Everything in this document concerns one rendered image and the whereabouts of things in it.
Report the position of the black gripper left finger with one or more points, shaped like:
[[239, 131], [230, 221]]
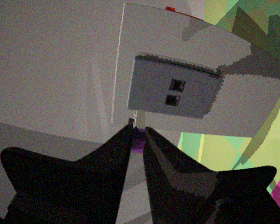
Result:
[[95, 182]]

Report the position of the pink square mat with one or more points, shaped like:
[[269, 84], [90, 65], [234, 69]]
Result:
[[276, 194]]

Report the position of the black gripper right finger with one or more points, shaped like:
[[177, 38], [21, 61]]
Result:
[[181, 190]]

